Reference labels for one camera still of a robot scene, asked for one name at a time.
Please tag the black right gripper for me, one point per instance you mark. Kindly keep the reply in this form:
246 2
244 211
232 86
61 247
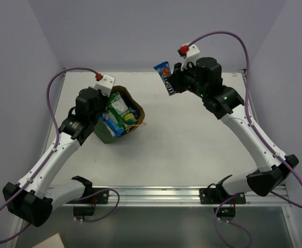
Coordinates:
177 75

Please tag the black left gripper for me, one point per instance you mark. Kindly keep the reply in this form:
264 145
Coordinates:
102 104

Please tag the blue M&M's candy packet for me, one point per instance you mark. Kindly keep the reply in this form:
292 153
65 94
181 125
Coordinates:
164 71

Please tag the green paper bag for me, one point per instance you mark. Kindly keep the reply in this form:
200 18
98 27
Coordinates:
100 129

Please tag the blue snack packet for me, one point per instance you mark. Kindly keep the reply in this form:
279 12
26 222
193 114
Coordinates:
112 124

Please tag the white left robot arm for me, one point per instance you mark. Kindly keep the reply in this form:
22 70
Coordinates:
32 198

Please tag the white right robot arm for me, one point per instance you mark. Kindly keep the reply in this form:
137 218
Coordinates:
204 79

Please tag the green snack packet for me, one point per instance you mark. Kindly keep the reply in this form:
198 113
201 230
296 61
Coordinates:
120 110

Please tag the light wooden board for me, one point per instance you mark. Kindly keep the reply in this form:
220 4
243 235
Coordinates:
54 241

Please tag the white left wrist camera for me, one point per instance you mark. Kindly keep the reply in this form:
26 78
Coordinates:
104 83

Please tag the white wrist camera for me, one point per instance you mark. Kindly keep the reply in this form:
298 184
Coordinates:
190 54
104 83

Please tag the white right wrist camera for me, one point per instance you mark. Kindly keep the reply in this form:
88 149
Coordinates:
190 54

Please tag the aluminium mounting rail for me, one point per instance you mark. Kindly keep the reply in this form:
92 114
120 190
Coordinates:
180 197

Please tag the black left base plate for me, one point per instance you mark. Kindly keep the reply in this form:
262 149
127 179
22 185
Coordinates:
93 196

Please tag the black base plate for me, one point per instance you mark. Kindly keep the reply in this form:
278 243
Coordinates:
211 195
93 196

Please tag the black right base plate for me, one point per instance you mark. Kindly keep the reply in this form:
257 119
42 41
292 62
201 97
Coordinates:
211 195

